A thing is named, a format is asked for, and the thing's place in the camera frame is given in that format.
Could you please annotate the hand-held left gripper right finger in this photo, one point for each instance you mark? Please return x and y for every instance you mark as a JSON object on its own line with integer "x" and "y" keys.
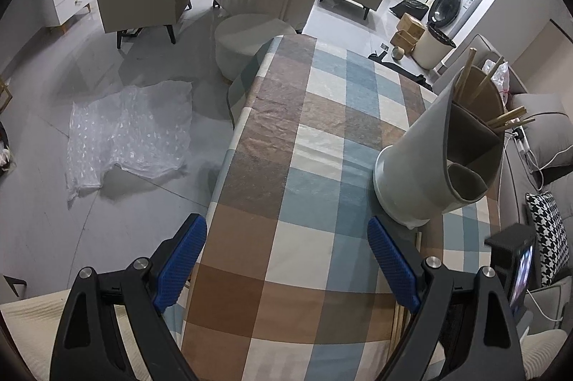
{"x": 394, "y": 264}

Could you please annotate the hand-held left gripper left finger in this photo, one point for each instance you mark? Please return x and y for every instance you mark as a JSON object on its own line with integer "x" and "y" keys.
{"x": 181, "y": 264}

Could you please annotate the white cylindrical utensil holder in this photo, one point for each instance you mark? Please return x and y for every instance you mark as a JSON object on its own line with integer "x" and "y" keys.
{"x": 412, "y": 157}

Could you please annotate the houndstooth pillow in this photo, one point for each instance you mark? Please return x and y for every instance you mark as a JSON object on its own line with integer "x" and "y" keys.
{"x": 548, "y": 237}

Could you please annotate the grey sofa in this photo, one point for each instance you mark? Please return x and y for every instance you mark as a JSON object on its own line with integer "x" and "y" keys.
{"x": 515, "y": 193}

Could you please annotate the white power strip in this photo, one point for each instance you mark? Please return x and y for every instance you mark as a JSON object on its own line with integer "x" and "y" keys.
{"x": 520, "y": 141}

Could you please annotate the grey sofa back cushion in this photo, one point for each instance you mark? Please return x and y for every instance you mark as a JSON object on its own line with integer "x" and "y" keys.
{"x": 546, "y": 139}

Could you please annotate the bubble wrap sheet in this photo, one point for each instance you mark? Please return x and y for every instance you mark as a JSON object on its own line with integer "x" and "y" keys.
{"x": 130, "y": 130}

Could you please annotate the checked tablecloth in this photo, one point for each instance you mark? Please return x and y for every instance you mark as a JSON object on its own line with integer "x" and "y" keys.
{"x": 313, "y": 139}

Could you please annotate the cream ribbed cloth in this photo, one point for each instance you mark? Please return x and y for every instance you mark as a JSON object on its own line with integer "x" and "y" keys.
{"x": 27, "y": 331}

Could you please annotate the white and pink plastic bag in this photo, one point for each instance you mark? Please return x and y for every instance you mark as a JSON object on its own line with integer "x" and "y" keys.
{"x": 500, "y": 83}

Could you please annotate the small round jar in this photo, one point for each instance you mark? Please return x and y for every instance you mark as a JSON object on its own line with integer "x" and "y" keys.
{"x": 398, "y": 54}

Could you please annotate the white trash bin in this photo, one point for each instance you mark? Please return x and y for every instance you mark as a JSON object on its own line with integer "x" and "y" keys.
{"x": 429, "y": 49}

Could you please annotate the round beige ottoman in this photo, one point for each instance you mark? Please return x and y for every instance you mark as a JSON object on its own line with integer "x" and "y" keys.
{"x": 246, "y": 45}

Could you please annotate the cardboard boxes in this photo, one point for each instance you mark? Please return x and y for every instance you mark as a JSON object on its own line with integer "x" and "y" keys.
{"x": 409, "y": 27}

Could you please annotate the black garbage bag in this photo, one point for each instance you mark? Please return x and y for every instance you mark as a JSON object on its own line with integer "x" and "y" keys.
{"x": 409, "y": 9}

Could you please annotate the white washing machine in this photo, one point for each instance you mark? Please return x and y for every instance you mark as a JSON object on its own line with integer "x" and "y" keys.
{"x": 452, "y": 5}

